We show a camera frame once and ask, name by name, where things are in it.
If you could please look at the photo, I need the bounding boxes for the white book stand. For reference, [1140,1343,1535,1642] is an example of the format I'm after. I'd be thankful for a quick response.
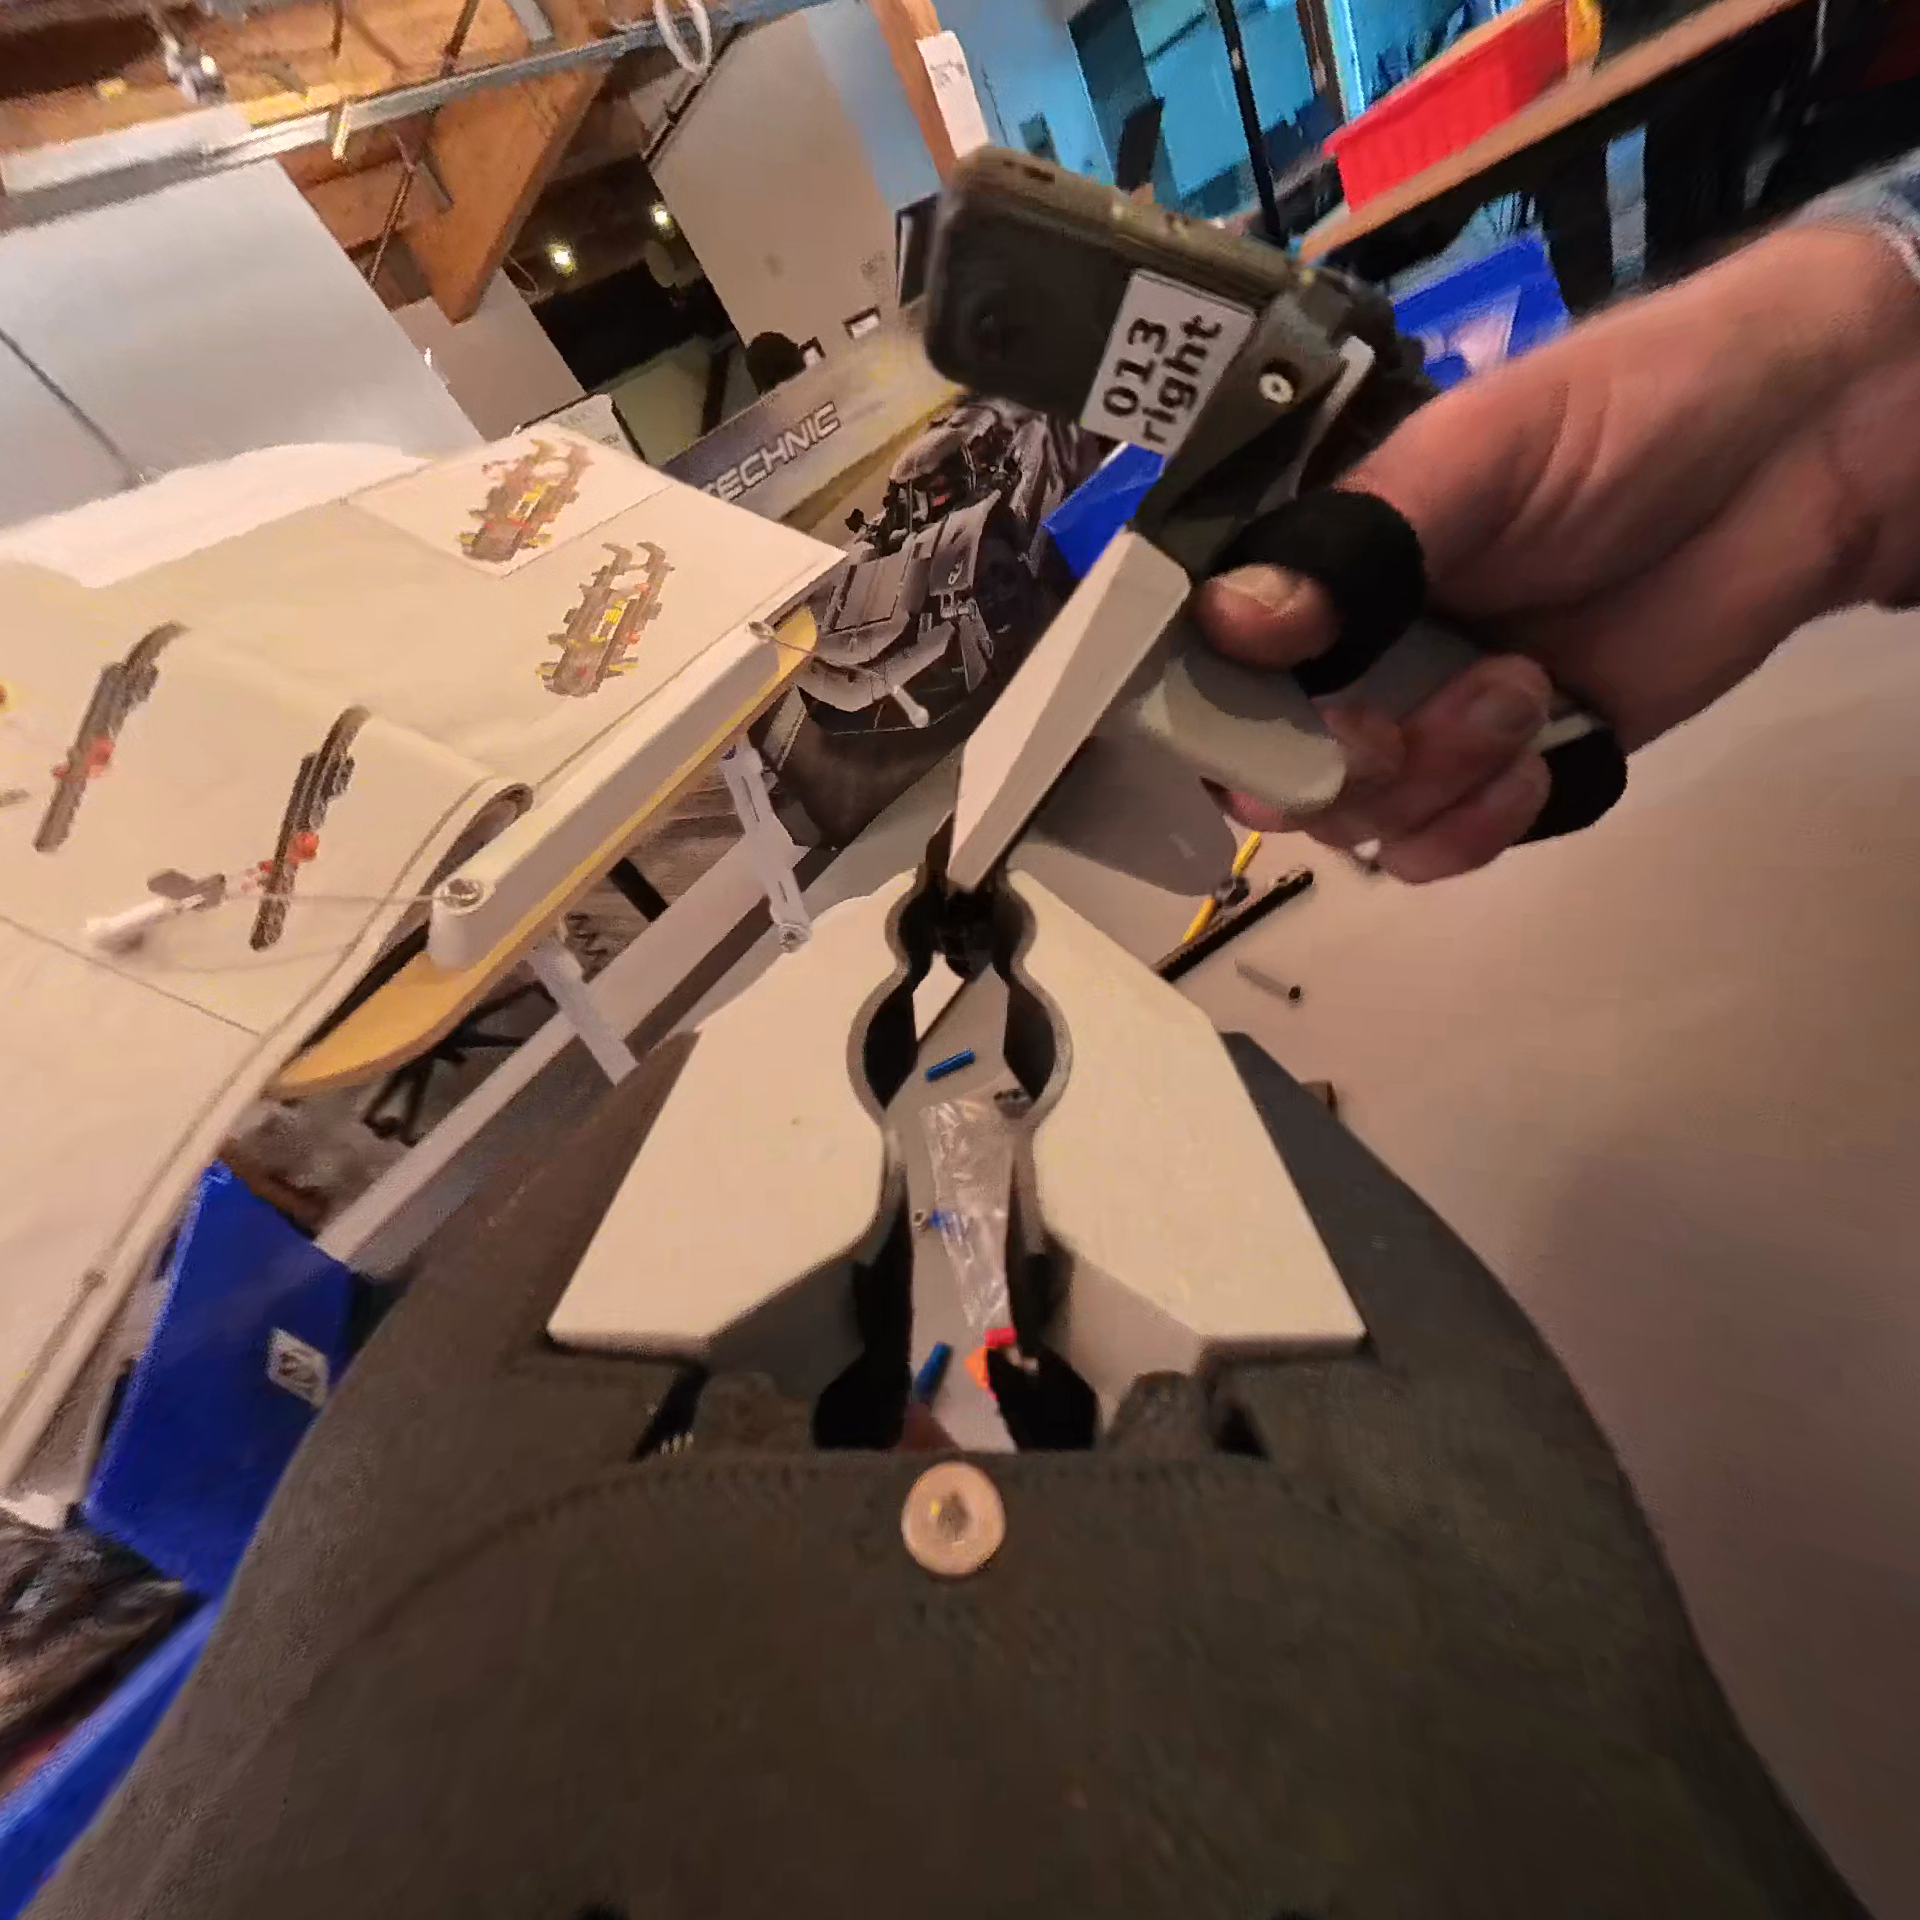
[275,608,845,1099]

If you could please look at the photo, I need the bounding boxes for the clear zip bag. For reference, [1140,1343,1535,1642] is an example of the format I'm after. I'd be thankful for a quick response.
[915,1094,1012,1335]

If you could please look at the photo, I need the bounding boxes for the white paper notice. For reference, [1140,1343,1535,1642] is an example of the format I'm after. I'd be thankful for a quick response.
[912,28,988,146]

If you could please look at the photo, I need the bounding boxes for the black lego gear rack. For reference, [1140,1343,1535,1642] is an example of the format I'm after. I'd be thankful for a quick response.
[1159,867,1319,984]

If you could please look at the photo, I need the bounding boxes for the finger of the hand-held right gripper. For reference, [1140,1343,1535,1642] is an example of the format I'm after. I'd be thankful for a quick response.
[949,528,1198,896]

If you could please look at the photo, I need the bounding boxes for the yellow lego axle grey connector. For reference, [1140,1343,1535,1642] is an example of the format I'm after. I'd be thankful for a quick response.
[1181,829,1266,944]

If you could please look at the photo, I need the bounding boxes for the red plastic bin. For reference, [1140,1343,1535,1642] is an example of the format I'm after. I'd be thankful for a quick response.
[1325,0,1580,213]

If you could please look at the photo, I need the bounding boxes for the blue plastic bin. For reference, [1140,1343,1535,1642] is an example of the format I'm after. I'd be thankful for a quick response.
[0,1160,366,1882]

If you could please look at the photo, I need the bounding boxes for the wooden edged table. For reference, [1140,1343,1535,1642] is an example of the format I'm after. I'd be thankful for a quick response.
[1295,0,1818,270]

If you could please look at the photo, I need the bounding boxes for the wire page holder white tip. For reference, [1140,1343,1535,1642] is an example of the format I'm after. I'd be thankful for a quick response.
[83,877,484,963]

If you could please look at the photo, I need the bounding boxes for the lego instruction booklet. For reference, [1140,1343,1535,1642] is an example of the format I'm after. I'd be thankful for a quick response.
[0,420,845,1450]

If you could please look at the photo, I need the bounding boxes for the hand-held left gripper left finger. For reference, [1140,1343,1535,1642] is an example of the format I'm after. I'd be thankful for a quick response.
[547,874,963,1445]

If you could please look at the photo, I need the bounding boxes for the clear bags of lego parts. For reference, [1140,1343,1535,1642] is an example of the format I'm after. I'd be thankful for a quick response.
[0,1506,189,1779]

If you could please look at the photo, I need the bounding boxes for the person's right hand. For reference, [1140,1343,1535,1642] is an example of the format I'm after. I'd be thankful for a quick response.
[1195,223,1920,890]

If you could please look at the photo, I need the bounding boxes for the blue storage bin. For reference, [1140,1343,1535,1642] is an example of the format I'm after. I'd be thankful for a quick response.
[1047,229,1572,586]

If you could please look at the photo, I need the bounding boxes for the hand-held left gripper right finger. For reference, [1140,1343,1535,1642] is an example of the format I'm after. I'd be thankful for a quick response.
[976,874,1368,1445]

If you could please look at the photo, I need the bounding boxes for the lego set box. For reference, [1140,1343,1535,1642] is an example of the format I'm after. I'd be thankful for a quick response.
[660,375,1187,845]

